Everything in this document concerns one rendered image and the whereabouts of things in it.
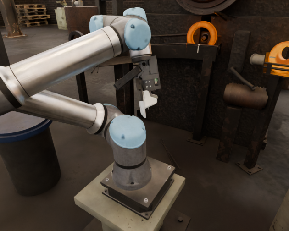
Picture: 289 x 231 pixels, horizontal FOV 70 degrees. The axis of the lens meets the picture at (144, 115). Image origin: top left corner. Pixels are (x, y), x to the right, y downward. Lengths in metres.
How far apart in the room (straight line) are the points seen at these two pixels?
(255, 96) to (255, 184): 0.52
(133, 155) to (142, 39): 0.35
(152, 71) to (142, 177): 0.37
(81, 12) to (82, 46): 3.44
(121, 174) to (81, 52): 0.43
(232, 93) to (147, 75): 0.67
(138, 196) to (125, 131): 0.24
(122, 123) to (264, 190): 1.00
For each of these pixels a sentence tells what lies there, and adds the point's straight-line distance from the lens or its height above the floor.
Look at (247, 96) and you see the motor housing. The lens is 1.26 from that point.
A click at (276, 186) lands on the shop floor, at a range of 1.48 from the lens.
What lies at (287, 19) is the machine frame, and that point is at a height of 0.87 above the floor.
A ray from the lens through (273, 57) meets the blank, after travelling 1.26.
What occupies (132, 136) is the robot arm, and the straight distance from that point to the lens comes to 0.64.
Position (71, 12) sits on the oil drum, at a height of 0.80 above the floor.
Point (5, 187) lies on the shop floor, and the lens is 1.50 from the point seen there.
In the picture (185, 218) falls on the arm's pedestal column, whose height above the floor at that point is 0.02.
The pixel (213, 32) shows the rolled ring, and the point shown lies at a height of 0.78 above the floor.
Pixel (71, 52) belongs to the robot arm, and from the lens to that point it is 0.51.
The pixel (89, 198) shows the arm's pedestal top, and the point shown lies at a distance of 0.85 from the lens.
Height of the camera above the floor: 0.94
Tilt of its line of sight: 29 degrees down
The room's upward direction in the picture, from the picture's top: straight up
